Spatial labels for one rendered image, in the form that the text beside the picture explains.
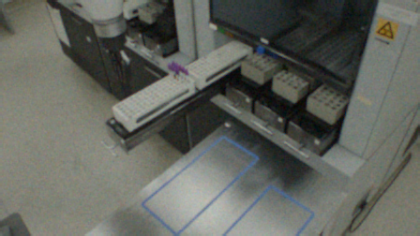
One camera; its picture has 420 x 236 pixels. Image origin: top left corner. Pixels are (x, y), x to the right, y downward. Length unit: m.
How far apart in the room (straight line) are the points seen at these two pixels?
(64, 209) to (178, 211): 1.25
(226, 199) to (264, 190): 0.11
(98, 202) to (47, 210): 0.30
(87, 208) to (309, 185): 1.38
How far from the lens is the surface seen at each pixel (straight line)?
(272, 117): 1.26
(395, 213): 2.10
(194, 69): 1.34
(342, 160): 1.23
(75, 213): 2.09
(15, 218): 1.27
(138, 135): 1.20
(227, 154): 1.08
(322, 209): 0.99
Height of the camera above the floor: 1.63
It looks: 43 degrees down
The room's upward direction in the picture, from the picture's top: 4 degrees counter-clockwise
